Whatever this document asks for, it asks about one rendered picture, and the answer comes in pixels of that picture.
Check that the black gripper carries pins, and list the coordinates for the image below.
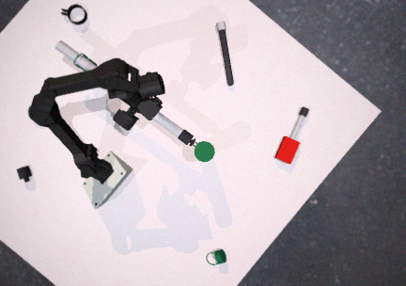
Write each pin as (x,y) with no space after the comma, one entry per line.
(127,119)

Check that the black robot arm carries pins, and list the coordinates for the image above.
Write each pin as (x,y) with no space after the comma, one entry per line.
(112,75)

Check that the red block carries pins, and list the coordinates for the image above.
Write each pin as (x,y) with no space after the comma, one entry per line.
(288,145)

